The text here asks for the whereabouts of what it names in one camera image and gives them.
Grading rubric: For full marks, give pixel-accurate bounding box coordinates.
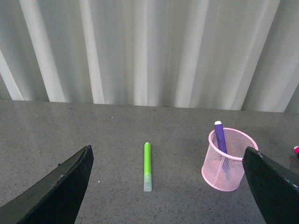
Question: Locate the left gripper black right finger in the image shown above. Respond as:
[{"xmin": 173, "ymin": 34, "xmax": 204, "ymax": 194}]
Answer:
[{"xmin": 242, "ymin": 147, "xmax": 299, "ymax": 224}]

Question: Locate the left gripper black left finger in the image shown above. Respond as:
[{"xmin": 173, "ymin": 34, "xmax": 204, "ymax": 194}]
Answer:
[{"xmin": 0, "ymin": 145, "xmax": 94, "ymax": 224}]

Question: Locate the purple marker pen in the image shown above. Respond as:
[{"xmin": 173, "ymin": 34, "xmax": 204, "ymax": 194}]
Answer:
[{"xmin": 214, "ymin": 121, "xmax": 230, "ymax": 180}]

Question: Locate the pink mesh cup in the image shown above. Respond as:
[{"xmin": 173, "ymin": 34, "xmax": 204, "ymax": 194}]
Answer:
[{"xmin": 201, "ymin": 127, "xmax": 259, "ymax": 192}]

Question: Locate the pink marker pen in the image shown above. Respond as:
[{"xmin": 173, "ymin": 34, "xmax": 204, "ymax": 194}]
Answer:
[{"xmin": 294, "ymin": 146, "xmax": 299, "ymax": 154}]

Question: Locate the green marker pen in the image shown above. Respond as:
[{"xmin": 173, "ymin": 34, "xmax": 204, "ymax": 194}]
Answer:
[{"xmin": 143, "ymin": 142, "xmax": 152, "ymax": 192}]

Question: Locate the white pleated curtain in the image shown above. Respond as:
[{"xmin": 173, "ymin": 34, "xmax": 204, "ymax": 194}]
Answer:
[{"xmin": 0, "ymin": 0, "xmax": 299, "ymax": 112}]

